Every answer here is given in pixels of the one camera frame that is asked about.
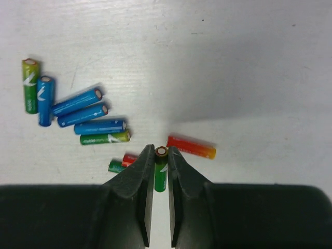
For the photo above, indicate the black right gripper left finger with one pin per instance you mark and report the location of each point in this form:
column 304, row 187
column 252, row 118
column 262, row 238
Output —
column 116, row 214

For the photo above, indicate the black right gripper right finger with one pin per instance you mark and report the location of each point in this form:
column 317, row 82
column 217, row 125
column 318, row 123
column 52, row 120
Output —
column 204, row 214

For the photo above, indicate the green yellow-tip battery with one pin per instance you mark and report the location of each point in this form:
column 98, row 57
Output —
column 161, row 166

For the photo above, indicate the green battery bottom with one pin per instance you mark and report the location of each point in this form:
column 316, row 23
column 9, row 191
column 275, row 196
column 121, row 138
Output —
column 115, row 166

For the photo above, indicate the green blue battery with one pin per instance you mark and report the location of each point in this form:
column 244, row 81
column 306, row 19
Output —
column 100, row 127

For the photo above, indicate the blue battery lower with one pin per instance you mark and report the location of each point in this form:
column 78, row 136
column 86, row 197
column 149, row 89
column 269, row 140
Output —
column 83, row 115

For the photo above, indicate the blue battery upper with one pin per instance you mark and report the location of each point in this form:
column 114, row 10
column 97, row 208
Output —
column 77, row 102

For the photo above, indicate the blue battery leftmost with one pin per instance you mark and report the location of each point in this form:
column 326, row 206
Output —
column 45, row 94

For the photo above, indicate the green battery top left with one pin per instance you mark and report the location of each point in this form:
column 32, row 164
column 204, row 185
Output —
column 30, row 75

